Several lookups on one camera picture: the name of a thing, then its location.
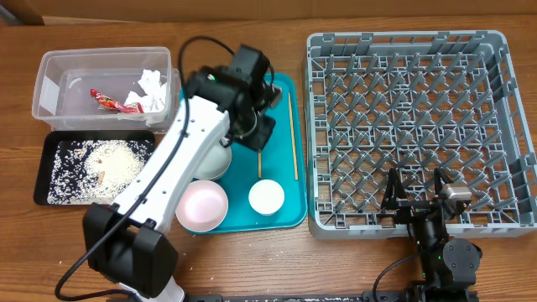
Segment black rectangular tray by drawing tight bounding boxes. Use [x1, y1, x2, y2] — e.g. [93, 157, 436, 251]
[34, 130, 155, 206]

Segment grey bowl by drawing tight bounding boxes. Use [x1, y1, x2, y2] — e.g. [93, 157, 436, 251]
[194, 144, 232, 180]

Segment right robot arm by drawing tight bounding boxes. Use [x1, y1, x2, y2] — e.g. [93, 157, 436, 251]
[372, 168, 482, 302]

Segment white rice grains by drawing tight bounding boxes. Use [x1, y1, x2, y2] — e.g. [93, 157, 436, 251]
[46, 139, 154, 206]

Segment grey dishwasher rack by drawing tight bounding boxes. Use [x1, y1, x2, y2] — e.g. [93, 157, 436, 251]
[304, 30, 536, 239]

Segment teal serving tray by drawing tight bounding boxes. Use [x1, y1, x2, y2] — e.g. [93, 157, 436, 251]
[212, 73, 307, 233]

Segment white napkin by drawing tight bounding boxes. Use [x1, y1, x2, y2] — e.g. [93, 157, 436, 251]
[124, 70, 167, 127]

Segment white cup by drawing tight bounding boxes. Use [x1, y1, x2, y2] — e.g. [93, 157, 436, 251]
[248, 180, 285, 216]

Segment small pink plate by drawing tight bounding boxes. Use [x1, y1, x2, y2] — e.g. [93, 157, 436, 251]
[175, 180, 228, 232]

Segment clear plastic waste bin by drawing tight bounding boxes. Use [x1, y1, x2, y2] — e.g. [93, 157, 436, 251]
[32, 47, 180, 133]

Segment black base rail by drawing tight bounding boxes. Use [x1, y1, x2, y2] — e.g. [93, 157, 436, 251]
[107, 290, 479, 302]

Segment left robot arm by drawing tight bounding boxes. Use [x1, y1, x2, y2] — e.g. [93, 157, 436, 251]
[81, 66, 282, 301]

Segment right wooden chopstick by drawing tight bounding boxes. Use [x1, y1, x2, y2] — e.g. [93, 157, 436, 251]
[288, 93, 299, 181]

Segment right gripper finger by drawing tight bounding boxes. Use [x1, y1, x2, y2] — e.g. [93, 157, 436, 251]
[382, 168, 407, 206]
[434, 167, 452, 197]

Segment red snack wrapper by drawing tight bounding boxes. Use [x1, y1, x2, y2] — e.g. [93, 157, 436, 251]
[90, 89, 143, 114]

